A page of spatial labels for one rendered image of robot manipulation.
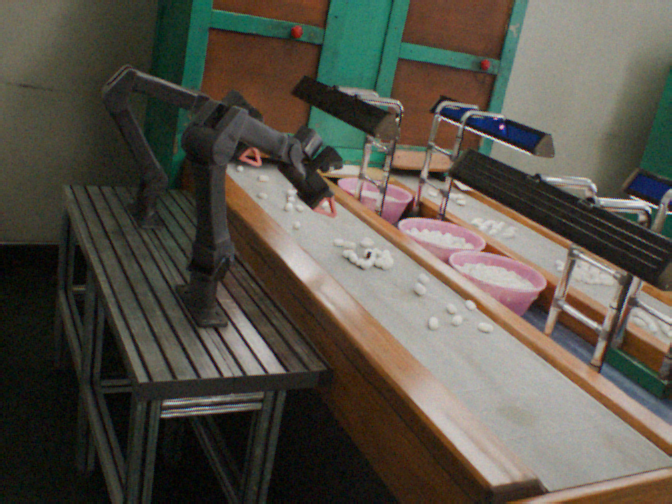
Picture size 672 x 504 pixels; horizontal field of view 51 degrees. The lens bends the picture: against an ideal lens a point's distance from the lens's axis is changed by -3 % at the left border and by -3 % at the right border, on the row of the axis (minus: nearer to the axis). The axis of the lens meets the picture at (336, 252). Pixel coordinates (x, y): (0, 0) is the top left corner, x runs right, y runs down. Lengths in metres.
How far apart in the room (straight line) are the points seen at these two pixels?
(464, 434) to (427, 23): 1.98
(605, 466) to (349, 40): 1.88
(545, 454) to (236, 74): 1.77
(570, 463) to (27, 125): 2.65
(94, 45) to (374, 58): 1.21
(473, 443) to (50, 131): 2.54
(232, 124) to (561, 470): 0.87
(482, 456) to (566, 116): 3.60
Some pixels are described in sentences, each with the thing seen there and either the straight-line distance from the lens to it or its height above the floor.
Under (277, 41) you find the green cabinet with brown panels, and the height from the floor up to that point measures 1.20.
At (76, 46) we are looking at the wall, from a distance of 3.25.
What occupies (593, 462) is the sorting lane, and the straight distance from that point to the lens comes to 1.27.
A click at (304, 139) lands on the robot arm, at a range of 1.71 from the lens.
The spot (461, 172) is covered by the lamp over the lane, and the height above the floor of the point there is 1.06.
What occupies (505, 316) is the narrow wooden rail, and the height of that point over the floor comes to 0.76.
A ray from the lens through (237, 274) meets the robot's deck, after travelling 1.83.
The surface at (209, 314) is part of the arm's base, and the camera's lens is 1.57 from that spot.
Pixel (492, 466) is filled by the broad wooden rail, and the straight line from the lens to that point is 1.12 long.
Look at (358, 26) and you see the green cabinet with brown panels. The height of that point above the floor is 1.30.
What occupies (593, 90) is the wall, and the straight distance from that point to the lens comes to 4.68.
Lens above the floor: 1.36
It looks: 19 degrees down
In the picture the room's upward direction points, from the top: 11 degrees clockwise
